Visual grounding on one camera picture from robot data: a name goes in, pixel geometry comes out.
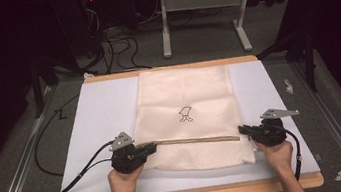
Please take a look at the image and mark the metal floor rail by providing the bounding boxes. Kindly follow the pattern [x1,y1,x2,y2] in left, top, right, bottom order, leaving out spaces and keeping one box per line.
[0,85,69,192]
[289,51,341,192]

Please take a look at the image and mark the person's left hand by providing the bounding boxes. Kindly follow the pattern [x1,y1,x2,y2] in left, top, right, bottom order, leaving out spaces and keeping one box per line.
[106,162,149,192]

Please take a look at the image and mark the right hand-held gripper cable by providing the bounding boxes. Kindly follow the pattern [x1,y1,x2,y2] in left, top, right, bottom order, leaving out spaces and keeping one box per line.
[274,121,307,185]

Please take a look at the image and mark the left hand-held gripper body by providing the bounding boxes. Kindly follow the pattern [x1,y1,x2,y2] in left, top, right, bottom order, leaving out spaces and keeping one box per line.
[106,128,152,177]

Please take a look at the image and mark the white table mat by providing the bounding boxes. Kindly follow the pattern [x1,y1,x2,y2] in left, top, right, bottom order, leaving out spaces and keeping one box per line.
[40,51,321,192]

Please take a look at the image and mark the black floor cable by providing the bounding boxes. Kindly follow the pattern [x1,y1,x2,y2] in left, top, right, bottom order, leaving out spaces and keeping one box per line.
[26,94,91,180]

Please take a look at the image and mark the hand-held gripper cable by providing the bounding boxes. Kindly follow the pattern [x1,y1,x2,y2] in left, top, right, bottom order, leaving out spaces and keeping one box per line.
[274,121,307,185]
[46,139,123,192]

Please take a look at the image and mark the person's right hand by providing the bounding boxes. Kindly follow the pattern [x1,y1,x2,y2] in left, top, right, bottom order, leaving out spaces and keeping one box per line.
[253,135,297,179]

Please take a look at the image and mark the small white paper scrap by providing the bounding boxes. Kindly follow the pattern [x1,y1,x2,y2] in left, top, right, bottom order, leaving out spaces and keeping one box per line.
[283,77,295,96]

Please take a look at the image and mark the left hand-held gripper cable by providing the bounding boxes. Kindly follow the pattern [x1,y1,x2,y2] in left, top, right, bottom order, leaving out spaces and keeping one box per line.
[46,139,123,192]

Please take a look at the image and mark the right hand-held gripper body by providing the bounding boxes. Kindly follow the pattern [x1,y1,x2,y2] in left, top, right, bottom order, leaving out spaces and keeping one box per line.
[247,104,304,150]

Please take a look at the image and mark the cream mesh laundry bag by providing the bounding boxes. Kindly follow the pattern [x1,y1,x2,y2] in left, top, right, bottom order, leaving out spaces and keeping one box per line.
[124,57,259,181]

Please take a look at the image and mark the tangle of black cables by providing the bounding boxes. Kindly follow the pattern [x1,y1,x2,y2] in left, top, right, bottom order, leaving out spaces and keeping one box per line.
[68,0,172,79]

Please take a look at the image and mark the white metal desk frame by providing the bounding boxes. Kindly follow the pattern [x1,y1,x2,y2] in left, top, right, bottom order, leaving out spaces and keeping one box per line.
[155,0,261,64]

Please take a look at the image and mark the black metal stand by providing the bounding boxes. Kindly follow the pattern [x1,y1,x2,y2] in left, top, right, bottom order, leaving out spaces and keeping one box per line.
[253,27,322,101]
[25,55,64,120]

